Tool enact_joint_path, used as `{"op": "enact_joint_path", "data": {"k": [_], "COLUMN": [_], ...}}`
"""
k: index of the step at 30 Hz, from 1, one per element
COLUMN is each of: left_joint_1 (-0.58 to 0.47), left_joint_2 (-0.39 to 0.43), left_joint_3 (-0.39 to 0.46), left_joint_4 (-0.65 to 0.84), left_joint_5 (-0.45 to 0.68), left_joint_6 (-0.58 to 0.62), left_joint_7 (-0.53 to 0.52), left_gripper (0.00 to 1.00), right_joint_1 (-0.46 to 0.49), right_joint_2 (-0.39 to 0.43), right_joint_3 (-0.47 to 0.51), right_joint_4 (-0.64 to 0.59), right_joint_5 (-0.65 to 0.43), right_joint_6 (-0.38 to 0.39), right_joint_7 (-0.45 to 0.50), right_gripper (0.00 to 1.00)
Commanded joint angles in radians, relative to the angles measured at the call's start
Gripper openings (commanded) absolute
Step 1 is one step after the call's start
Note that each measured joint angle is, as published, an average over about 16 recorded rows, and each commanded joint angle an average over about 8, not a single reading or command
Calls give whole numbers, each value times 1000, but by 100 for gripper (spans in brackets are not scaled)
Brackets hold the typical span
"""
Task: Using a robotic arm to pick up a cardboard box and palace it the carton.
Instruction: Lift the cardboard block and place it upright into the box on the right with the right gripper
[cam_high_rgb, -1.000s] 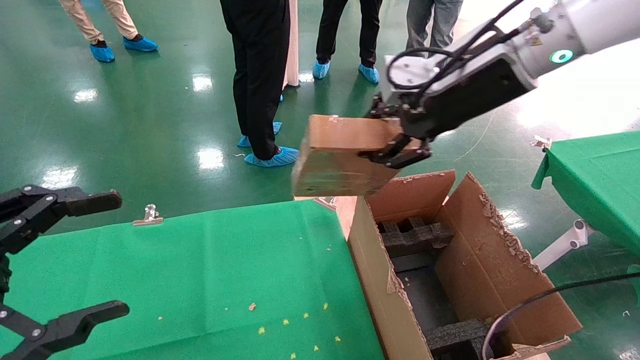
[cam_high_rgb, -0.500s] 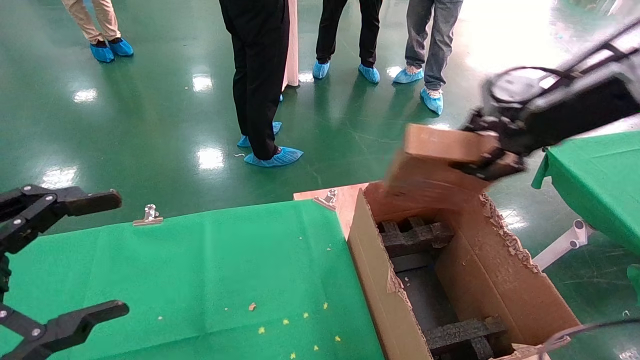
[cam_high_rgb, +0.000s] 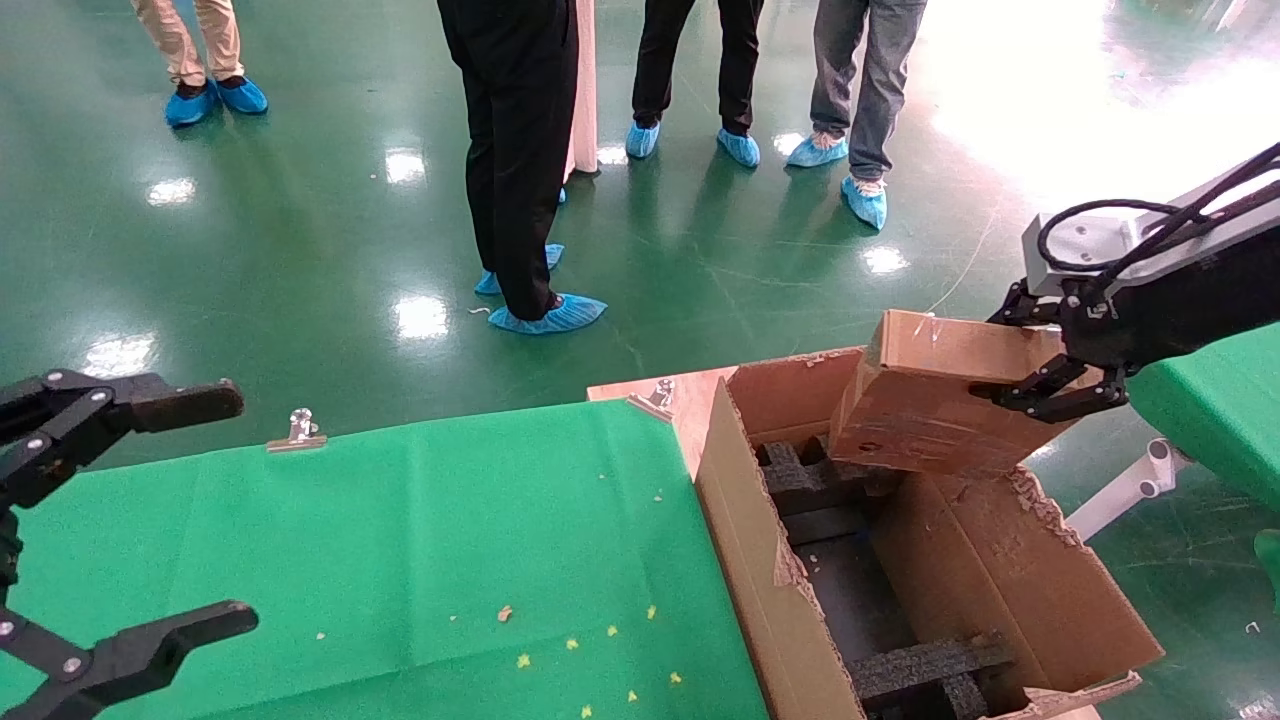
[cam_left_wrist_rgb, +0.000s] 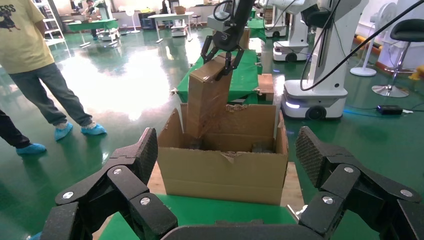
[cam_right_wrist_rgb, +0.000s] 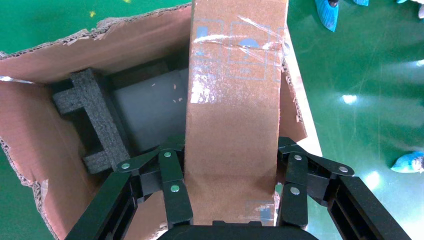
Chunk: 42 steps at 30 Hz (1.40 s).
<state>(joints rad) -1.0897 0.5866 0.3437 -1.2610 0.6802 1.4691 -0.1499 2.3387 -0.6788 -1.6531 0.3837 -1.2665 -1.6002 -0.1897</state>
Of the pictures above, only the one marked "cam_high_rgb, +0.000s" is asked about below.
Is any green cloth on side table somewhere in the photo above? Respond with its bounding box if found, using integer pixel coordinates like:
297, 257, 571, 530
1128, 322, 1280, 516

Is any metal binder clip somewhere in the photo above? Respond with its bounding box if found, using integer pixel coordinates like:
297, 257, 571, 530
627, 378, 677, 423
266, 408, 328, 454

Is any person in beige trousers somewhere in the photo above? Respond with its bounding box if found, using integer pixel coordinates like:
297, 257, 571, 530
130, 0, 269, 128

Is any small cardboard box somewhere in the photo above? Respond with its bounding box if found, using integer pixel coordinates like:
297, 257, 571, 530
828, 310, 1101, 476

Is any large open cardboard carton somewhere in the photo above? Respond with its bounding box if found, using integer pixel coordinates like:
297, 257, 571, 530
695, 345, 1166, 720

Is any person in wide black trousers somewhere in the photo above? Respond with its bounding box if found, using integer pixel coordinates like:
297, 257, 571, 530
435, 0, 609, 336

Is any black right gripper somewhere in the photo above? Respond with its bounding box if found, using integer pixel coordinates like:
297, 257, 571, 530
968, 225, 1280, 424

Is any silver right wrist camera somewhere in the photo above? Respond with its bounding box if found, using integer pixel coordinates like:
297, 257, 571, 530
1022, 165, 1280, 298

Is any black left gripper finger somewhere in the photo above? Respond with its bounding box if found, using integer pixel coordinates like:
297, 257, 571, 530
0, 602, 261, 720
0, 370, 246, 511

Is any white pillar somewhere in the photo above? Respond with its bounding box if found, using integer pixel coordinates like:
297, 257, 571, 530
563, 0, 599, 183

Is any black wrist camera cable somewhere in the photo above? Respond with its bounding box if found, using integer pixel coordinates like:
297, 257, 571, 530
1037, 143, 1280, 291

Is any person in grey jeans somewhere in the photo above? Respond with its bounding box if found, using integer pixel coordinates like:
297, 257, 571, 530
785, 0, 928, 231

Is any white table leg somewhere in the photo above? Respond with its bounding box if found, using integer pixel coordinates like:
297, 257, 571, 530
1065, 437, 1191, 543

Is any person in slim black trousers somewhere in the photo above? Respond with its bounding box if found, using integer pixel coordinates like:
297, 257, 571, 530
625, 0, 766, 169

